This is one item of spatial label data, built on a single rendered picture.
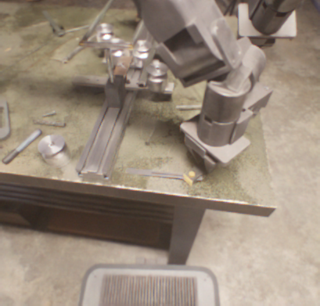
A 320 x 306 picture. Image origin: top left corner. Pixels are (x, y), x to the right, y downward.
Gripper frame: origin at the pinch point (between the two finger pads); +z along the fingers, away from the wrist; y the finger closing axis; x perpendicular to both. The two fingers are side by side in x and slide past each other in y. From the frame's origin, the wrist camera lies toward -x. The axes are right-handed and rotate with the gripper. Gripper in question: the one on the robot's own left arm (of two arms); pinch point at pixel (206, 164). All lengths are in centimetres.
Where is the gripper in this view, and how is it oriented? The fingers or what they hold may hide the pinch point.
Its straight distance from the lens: 47.3
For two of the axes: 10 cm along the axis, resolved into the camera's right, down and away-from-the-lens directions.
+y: -6.4, -6.0, 4.8
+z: 0.0, 6.2, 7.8
